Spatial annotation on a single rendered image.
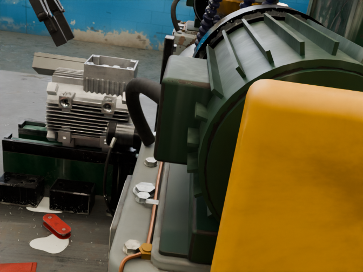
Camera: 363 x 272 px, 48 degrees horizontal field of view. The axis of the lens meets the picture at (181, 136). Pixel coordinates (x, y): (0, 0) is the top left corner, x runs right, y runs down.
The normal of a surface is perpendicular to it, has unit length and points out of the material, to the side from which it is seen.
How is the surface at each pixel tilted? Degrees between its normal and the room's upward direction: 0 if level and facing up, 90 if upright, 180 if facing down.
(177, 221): 0
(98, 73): 90
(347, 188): 90
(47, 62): 58
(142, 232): 0
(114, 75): 90
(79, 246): 0
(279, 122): 90
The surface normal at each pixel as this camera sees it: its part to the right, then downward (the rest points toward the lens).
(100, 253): 0.13, -0.91
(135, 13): 0.00, 0.40
